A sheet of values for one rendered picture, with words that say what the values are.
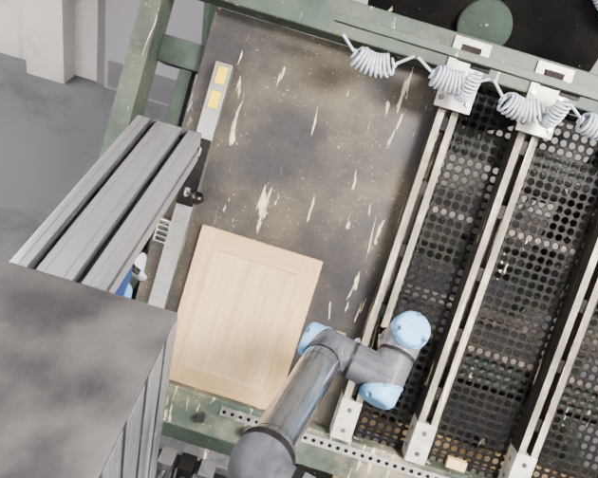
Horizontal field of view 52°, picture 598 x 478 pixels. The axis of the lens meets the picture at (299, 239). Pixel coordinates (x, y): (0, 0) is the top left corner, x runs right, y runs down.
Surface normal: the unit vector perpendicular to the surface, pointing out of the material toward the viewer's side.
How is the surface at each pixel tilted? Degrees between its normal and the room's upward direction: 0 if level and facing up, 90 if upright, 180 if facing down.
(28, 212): 0
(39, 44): 90
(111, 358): 0
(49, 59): 90
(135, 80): 58
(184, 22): 90
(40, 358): 0
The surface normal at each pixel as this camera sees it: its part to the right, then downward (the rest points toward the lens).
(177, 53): -0.05, 0.11
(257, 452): -0.09, -0.90
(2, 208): 0.22, -0.74
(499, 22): -0.20, 0.60
